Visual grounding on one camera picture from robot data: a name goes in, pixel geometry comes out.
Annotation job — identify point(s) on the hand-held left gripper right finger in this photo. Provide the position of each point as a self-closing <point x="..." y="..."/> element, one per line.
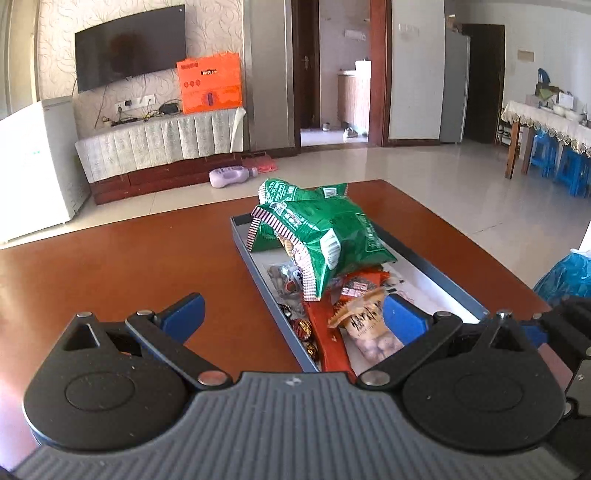
<point x="406" y="318"/>

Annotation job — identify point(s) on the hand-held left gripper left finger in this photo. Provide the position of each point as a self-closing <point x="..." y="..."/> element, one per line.
<point x="184" y="316"/>

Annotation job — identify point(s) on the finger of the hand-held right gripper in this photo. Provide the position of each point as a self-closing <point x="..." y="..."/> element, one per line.
<point x="535" y="334"/>

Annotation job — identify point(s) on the brown nut snack packet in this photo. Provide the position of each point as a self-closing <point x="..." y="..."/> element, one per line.
<point x="369" y="327"/>

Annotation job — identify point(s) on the grey cardboard box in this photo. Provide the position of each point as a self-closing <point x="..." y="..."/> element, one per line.
<point x="434" y="281"/>

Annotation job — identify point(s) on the long orange snack packet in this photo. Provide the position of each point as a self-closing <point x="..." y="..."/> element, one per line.
<point x="330" y="341"/>

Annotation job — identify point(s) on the brown gold candy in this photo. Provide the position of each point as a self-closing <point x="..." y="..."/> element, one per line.
<point x="304" y="330"/>
<point x="312" y="349"/>

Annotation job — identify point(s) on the silver candy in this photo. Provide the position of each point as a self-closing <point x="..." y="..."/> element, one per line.
<point x="289" y="311"/>

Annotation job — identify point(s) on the small clear snack packet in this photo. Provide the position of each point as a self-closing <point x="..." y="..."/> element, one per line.
<point x="286" y="279"/>

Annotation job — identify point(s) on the green snack bag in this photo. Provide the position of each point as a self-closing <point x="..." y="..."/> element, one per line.
<point x="286" y="189"/>
<point x="332" y="235"/>

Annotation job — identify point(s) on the blue plastic bag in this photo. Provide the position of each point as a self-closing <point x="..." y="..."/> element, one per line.
<point x="565" y="279"/>

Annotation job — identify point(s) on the wooden television cabinet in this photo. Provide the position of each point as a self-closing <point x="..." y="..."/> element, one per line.
<point x="161" y="177"/>

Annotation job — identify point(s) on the purple detergent bottle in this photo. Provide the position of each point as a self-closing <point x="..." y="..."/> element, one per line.
<point x="231" y="177"/>

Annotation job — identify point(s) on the blue plastic stool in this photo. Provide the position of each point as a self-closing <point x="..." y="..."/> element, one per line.
<point x="572" y="170"/>
<point x="544" y="154"/>

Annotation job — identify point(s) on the pink floor mat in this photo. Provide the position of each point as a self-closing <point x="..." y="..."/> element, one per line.
<point x="258" y="163"/>

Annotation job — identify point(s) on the pale cabinet cloth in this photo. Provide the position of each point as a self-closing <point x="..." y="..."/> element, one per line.
<point x="157" y="143"/>

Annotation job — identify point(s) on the wooden dining table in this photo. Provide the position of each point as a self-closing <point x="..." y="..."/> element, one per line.
<point x="512" y="152"/>

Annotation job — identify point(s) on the black power strip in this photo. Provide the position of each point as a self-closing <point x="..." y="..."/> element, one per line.
<point x="124" y="121"/>

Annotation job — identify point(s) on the white chest freezer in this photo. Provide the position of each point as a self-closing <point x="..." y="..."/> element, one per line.
<point x="37" y="170"/>

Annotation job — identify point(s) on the black router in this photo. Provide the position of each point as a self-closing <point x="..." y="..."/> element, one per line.
<point x="169" y="108"/>

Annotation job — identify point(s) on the lace tablecloth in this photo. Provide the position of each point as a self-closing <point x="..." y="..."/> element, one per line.
<point x="545" y="124"/>

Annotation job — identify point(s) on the white bowl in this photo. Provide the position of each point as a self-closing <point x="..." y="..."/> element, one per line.
<point x="570" y="113"/>

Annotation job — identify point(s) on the wooden kitchen counter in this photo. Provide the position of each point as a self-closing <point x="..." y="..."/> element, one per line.
<point x="353" y="97"/>

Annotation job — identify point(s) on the orange gift box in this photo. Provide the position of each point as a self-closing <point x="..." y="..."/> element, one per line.
<point x="210" y="83"/>

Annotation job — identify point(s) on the silver refrigerator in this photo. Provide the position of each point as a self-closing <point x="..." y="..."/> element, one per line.
<point x="454" y="87"/>

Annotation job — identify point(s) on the white box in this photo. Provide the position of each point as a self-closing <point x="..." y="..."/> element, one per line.
<point x="565" y="98"/>

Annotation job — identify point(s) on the black television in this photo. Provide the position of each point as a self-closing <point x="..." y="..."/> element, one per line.
<point x="131" y="48"/>

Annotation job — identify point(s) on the white wall outlets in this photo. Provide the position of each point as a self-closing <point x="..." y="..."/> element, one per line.
<point x="134" y="101"/>

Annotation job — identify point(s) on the white wall heater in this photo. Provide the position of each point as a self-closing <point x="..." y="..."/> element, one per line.
<point x="355" y="35"/>

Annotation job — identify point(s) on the white light switch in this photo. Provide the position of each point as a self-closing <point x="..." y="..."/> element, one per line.
<point x="408" y="30"/>

